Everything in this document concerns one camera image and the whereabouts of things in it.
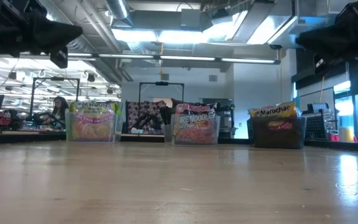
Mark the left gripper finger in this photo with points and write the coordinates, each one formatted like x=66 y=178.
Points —
x=59 y=57
x=51 y=32

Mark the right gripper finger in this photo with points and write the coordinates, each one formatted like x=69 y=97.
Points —
x=322 y=63
x=328 y=42

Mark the green-edged Lime Chili ramen pack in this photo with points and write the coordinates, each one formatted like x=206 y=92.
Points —
x=116 y=108
x=92 y=107

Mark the blue-edged Maruchan ramen pack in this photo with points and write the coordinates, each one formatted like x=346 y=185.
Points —
x=275 y=110

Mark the black ceiling spotlight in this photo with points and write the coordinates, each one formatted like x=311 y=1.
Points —
x=91 y=77

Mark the person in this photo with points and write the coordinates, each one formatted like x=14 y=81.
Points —
x=60 y=109

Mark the black perforated desk organiser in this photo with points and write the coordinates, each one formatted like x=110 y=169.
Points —
x=317 y=127

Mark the small red item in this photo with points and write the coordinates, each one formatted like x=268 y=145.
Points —
x=332 y=137

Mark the yellow container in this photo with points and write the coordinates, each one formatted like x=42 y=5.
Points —
x=346 y=135

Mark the clear plastic bin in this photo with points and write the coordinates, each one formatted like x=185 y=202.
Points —
x=217 y=140
x=68 y=138

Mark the patterned fabric chair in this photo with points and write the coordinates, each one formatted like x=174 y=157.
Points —
x=141 y=109

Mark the dark smoked plastic bin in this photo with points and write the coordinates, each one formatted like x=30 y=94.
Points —
x=259 y=140

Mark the long ceiling light strip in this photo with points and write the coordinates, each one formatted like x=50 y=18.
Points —
x=185 y=58

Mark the grey ceiling ventilation box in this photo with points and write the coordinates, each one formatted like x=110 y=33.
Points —
x=192 y=19

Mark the black gantry frame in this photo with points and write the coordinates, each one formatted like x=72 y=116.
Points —
x=162 y=83
x=54 y=79

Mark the black wall camera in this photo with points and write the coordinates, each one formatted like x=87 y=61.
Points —
x=275 y=47

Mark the shiny round ceiling duct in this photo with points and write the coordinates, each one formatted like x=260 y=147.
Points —
x=117 y=7

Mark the grey wall vent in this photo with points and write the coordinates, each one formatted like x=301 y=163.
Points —
x=212 y=78
x=165 y=77

